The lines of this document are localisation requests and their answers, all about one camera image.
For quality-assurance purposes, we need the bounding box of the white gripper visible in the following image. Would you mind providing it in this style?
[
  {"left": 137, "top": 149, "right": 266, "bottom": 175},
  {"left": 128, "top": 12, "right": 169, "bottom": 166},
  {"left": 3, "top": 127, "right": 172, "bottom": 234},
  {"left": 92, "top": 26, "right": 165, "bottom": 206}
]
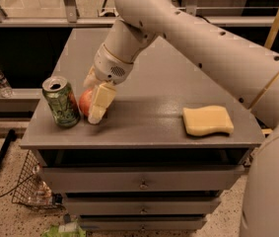
[{"left": 83, "top": 43, "right": 134, "bottom": 124}]

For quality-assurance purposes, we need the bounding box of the red apple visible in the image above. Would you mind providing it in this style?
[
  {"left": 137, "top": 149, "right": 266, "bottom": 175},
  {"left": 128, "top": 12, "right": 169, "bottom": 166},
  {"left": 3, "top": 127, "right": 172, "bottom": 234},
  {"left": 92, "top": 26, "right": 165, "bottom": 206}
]
[{"left": 79, "top": 89, "right": 93, "bottom": 117}]

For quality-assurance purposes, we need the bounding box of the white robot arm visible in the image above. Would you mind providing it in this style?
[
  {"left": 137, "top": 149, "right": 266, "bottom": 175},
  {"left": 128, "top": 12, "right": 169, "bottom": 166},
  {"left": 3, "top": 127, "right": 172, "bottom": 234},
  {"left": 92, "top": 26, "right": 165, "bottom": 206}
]
[{"left": 84, "top": 0, "right": 279, "bottom": 237}]

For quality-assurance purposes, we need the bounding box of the green soda can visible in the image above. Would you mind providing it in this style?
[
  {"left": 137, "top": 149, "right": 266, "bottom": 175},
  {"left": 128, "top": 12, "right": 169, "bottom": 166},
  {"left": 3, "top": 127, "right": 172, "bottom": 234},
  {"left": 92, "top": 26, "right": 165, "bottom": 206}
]
[{"left": 42, "top": 76, "right": 80, "bottom": 127}]

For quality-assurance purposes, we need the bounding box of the grey drawer cabinet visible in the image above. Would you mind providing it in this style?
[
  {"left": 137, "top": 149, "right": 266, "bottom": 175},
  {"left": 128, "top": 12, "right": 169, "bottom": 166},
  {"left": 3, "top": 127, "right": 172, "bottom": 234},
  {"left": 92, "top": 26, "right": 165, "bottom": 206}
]
[{"left": 21, "top": 39, "right": 264, "bottom": 231}]

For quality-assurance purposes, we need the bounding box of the clear plastic water bottle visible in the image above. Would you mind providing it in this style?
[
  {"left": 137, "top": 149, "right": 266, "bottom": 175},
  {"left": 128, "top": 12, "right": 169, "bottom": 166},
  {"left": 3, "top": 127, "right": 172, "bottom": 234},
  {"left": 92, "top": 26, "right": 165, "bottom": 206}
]
[{"left": 0, "top": 70, "right": 13, "bottom": 98}]

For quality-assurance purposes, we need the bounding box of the yellow sponge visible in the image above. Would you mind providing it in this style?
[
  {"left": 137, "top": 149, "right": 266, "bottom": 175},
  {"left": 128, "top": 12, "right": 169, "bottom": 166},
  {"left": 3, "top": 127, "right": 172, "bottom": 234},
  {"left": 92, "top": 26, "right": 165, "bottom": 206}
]
[{"left": 182, "top": 106, "right": 234, "bottom": 136}]

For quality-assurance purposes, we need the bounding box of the green white packet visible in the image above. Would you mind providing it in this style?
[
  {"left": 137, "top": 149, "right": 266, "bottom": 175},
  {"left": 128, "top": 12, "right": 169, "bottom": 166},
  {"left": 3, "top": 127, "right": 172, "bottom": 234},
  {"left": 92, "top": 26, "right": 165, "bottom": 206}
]
[{"left": 41, "top": 222, "right": 86, "bottom": 237}]

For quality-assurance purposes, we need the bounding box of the wire mesh basket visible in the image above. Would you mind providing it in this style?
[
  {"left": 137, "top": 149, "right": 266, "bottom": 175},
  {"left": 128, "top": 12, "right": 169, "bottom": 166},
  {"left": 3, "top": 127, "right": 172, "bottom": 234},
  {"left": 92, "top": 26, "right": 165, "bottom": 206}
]
[{"left": 12, "top": 151, "right": 62, "bottom": 211}]

